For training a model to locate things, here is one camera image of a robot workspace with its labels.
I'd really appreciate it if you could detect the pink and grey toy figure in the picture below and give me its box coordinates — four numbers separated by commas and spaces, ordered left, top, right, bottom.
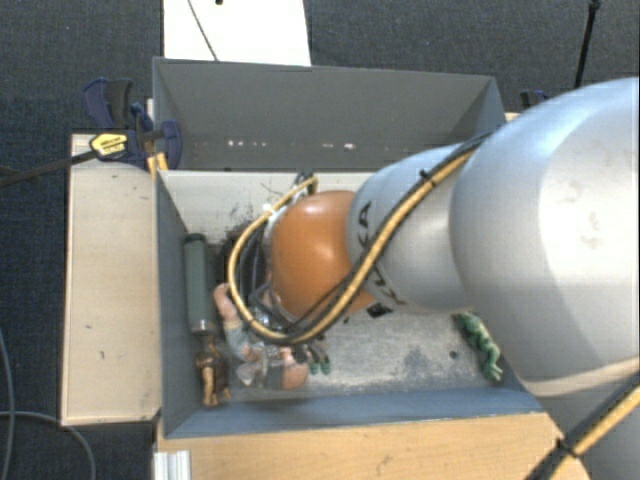
213, 283, 312, 390

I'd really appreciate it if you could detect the brown toy animal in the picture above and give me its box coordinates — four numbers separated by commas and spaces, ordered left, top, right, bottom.
194, 336, 233, 410

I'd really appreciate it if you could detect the dark green long block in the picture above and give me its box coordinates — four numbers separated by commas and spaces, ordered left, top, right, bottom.
182, 233, 220, 337

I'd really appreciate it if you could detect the pale wood board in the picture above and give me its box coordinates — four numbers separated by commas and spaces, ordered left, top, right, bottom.
59, 132, 164, 427

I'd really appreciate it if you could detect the green toy lizard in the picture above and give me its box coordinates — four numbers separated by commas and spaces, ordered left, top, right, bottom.
452, 311, 505, 383

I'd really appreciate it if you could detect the grey metal bin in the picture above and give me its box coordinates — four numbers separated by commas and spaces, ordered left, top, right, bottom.
151, 56, 545, 440

